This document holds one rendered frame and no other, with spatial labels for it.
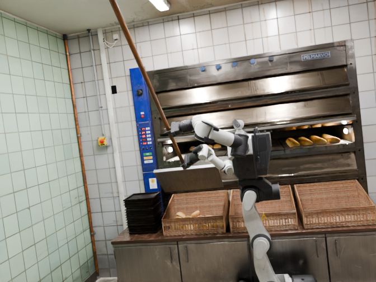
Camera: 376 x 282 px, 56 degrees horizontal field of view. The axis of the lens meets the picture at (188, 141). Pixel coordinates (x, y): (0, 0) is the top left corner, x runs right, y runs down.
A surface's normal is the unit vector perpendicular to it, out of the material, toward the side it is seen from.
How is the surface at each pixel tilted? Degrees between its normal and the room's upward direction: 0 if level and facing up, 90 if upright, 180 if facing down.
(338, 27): 90
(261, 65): 90
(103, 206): 90
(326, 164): 70
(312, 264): 90
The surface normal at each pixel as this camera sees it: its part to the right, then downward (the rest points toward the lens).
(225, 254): -0.19, 0.07
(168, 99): -0.22, -0.27
